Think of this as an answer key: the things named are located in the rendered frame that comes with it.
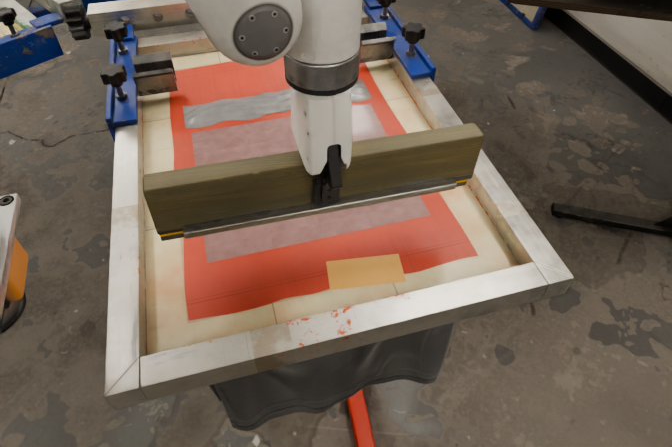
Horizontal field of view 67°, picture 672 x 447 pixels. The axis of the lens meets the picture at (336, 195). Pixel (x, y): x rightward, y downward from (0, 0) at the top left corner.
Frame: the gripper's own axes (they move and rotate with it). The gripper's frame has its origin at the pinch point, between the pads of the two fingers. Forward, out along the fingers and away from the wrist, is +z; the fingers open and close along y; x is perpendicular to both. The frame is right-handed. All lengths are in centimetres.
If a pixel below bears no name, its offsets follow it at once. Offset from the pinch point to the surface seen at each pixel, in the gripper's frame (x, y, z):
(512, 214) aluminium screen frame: 27.5, 3.2, 10.8
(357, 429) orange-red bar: 11, -4, 105
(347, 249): 3.5, 0.4, 14.6
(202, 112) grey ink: -13.8, -37.7, 14.4
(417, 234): 14.3, 0.4, 14.4
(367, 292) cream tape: 4.1, 8.1, 14.6
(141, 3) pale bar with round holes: -23, -69, 6
